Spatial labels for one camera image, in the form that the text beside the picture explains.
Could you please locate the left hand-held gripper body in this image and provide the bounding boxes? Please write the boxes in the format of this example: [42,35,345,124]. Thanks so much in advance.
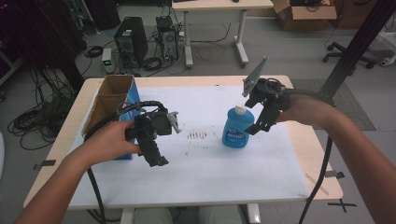
[125,109,183,144]

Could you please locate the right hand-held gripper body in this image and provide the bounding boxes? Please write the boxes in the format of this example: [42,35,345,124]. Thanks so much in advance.
[241,56,291,112]

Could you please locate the blue bottle with white cap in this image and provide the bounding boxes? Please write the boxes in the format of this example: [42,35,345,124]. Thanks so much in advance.
[221,105,256,149]

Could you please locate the blue cardboard box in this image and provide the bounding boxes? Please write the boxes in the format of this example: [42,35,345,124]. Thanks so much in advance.
[81,74,142,161]

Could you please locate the person's right hand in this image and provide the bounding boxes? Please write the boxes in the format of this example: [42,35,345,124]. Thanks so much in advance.
[276,93,338,129]

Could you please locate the person's left hand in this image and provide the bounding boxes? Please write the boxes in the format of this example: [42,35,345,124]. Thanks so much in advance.
[83,119,143,166]

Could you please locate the white table mat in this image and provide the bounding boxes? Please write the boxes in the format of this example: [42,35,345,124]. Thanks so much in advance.
[67,85,310,210]

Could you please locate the white table leg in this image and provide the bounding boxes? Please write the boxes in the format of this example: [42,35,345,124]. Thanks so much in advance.
[119,207,135,224]
[247,203,262,224]

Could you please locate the beige tape strip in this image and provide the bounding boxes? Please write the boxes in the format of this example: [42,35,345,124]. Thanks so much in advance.
[304,172,330,197]

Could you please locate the small silver power supply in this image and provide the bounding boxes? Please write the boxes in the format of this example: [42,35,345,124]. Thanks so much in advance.
[101,48,117,75]

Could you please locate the open brown cardboard box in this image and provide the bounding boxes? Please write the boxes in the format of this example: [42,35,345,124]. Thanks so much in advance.
[271,0,338,32]

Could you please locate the grey floor mat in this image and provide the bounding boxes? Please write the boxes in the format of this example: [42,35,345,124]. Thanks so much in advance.
[290,78,377,132]

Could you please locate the open computer tower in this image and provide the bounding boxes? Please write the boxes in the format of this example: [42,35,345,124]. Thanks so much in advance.
[155,15,180,63]

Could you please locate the black office chair base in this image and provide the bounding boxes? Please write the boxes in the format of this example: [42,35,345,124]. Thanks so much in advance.
[321,41,378,70]

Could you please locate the grey tape strip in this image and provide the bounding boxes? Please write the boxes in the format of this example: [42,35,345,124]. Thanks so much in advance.
[324,170,347,180]

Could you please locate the black computer tower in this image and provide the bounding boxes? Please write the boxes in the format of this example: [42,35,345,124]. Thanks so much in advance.
[113,16,149,69]

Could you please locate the black metal stand beam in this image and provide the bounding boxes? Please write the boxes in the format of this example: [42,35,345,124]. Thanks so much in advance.
[318,0,396,101]

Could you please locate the white-legged wooden desk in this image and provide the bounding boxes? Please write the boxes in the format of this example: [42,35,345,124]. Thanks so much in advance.
[171,0,276,70]

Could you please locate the black tape strip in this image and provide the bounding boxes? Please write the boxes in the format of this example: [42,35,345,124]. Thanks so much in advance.
[32,159,57,172]

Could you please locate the black tape cross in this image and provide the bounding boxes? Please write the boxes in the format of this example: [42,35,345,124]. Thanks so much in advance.
[327,198,358,215]

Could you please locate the brown wooden cabinet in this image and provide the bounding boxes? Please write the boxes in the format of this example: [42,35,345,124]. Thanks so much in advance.
[329,0,396,31]

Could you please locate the dark curtain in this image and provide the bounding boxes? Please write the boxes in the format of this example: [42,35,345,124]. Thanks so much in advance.
[0,0,89,91]

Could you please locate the coiled black cable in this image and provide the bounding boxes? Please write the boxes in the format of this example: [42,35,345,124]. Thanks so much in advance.
[83,45,105,59]
[142,56,163,72]

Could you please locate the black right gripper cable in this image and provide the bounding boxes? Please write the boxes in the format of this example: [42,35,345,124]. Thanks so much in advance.
[281,88,335,224]

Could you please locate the thin black floor cable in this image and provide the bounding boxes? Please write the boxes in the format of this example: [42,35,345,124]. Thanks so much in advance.
[190,22,233,63]

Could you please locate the bundle of black floor cables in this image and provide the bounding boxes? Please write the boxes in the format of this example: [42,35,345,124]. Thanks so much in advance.
[7,67,80,151]

